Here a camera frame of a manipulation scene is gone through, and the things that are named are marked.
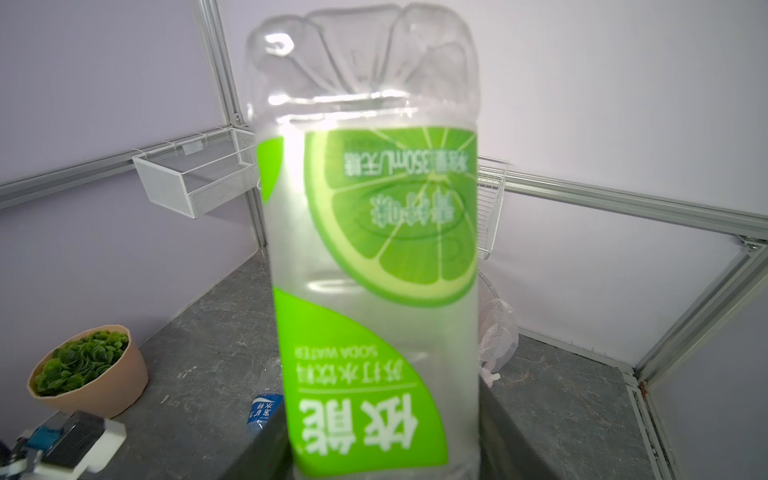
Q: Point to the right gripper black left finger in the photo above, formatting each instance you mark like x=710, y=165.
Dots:
x=269, y=455

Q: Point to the potted green plant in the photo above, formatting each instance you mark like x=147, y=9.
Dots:
x=100, y=371

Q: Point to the green label clear bottle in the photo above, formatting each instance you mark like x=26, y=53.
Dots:
x=366, y=139

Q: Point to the white mesh wall basket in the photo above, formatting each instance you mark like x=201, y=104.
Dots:
x=196, y=175

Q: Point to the white wire wall shelf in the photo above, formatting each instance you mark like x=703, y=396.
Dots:
x=491, y=181

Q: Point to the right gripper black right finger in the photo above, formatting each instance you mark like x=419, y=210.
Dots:
x=505, y=452

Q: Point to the blue label bottle white cap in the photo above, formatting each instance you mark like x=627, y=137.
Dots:
x=268, y=396

